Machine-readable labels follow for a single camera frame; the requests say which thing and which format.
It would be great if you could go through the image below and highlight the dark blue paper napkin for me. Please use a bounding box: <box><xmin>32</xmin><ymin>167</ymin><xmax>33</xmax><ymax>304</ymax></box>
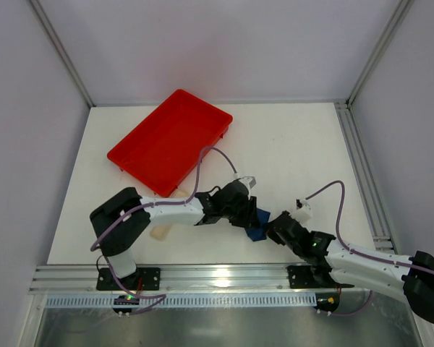
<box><xmin>245</xmin><ymin>208</ymin><xmax>271</xmax><ymax>242</ymax></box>

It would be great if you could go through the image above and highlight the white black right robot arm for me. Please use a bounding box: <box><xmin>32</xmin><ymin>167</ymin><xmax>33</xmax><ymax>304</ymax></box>
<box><xmin>264</xmin><ymin>211</ymin><xmax>434</xmax><ymax>324</ymax></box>

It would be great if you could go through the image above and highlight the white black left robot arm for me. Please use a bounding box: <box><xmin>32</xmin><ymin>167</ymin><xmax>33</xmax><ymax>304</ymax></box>
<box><xmin>90</xmin><ymin>176</ymin><xmax>260</xmax><ymax>279</ymax></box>

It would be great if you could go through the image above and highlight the right black controller board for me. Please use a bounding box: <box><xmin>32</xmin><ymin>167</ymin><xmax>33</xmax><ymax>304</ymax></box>
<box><xmin>314</xmin><ymin>293</ymin><xmax>341</xmax><ymax>313</ymax></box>

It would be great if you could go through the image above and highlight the black controller board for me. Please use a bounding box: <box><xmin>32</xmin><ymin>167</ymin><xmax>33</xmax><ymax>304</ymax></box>
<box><xmin>112</xmin><ymin>294</ymin><xmax>140</xmax><ymax>315</ymax></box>
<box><xmin>314</xmin><ymin>293</ymin><xmax>341</xmax><ymax>313</ymax></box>

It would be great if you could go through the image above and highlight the red plastic tray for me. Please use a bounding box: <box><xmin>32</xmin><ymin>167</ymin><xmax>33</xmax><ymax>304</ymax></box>
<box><xmin>107</xmin><ymin>89</ymin><xmax>233</xmax><ymax>197</ymax></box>

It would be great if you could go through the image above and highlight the left black controller board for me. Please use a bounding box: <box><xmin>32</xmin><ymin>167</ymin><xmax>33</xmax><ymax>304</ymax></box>
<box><xmin>112</xmin><ymin>294</ymin><xmax>140</xmax><ymax>315</ymax></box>

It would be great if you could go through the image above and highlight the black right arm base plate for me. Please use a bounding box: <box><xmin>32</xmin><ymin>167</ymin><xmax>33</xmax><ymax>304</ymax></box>
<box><xmin>286</xmin><ymin>264</ymin><xmax>354</xmax><ymax>289</ymax></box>

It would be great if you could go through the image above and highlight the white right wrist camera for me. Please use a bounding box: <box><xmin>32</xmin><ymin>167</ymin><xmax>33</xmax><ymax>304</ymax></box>
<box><xmin>293</xmin><ymin>199</ymin><xmax>312</xmax><ymax>223</ymax></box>

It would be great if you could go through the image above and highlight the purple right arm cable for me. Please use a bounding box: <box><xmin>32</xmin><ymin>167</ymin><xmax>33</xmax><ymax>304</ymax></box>
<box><xmin>305</xmin><ymin>180</ymin><xmax>434</xmax><ymax>318</ymax></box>

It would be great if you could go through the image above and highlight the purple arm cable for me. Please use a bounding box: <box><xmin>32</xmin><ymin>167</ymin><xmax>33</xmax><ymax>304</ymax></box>
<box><xmin>90</xmin><ymin>146</ymin><xmax>239</xmax><ymax>319</ymax></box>
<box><xmin>305</xmin><ymin>180</ymin><xmax>434</xmax><ymax>318</ymax></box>

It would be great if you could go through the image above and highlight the aluminium right side rail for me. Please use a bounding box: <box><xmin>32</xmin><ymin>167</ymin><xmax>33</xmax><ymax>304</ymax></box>
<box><xmin>334</xmin><ymin>103</ymin><xmax>397</xmax><ymax>254</ymax></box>

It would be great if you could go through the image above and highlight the aluminium rail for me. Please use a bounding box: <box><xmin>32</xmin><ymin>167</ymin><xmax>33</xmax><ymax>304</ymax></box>
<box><xmin>334</xmin><ymin>103</ymin><xmax>397</xmax><ymax>254</ymax></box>
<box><xmin>29</xmin><ymin>263</ymin><xmax>335</xmax><ymax>294</ymax></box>

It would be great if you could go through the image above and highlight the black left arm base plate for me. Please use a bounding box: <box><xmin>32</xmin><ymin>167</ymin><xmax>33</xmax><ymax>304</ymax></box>
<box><xmin>96</xmin><ymin>267</ymin><xmax>161</xmax><ymax>291</ymax></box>

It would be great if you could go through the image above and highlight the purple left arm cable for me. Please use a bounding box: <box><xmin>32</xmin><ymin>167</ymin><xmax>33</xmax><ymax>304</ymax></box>
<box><xmin>90</xmin><ymin>146</ymin><xmax>239</xmax><ymax>319</ymax></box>

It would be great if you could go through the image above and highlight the aluminium front rail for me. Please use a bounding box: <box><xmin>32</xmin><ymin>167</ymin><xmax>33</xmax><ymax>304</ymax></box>
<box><xmin>29</xmin><ymin>263</ymin><xmax>335</xmax><ymax>294</ymax></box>

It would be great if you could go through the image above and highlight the white slotted cable duct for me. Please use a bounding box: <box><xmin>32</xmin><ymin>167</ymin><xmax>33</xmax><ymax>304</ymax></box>
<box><xmin>45</xmin><ymin>292</ymin><xmax>316</xmax><ymax>309</ymax></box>

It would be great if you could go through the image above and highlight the aluminium right corner post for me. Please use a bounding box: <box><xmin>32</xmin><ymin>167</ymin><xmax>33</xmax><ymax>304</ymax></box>
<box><xmin>346</xmin><ymin>0</ymin><xmax>414</xmax><ymax>108</ymax></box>

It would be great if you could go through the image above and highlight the aluminium corner post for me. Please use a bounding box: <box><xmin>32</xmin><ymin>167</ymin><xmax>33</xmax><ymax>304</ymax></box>
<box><xmin>27</xmin><ymin>0</ymin><xmax>95</xmax><ymax>108</ymax></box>
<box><xmin>346</xmin><ymin>0</ymin><xmax>414</xmax><ymax>108</ymax></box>

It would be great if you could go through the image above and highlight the aluminium left corner post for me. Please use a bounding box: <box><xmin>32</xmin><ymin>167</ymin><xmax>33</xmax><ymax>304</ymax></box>
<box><xmin>27</xmin><ymin>0</ymin><xmax>95</xmax><ymax>108</ymax></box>

